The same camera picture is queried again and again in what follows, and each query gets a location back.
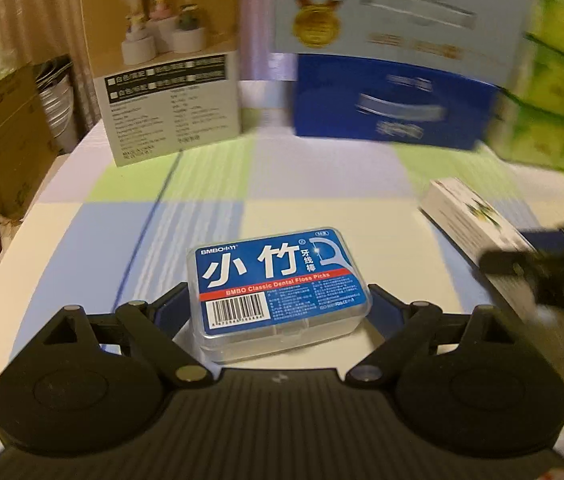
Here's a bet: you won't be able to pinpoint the dark blue milk carton box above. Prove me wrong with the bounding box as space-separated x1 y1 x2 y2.
293 54 498 151

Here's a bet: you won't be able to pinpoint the purple curtain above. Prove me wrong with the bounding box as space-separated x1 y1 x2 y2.
0 0 296 132

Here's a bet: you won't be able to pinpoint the light blue milk carton box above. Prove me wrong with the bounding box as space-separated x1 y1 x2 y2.
274 0 530 86

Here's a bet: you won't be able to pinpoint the clear dental floss pick box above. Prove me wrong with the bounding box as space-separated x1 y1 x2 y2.
187 226 372 364

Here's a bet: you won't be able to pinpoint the white humidifier product box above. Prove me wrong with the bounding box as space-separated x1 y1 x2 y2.
80 0 241 166

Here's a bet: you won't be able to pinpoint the brown cardboard boxes on floor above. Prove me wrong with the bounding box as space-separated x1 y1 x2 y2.
0 65 58 219

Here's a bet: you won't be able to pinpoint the green tissue pack bundle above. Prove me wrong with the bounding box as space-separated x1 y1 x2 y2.
485 0 564 171

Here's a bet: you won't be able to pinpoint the white green medicine box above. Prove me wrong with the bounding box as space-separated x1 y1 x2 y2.
419 178 558 326

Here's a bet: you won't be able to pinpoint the checked blue green tablecloth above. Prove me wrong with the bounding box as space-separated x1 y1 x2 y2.
0 79 564 476

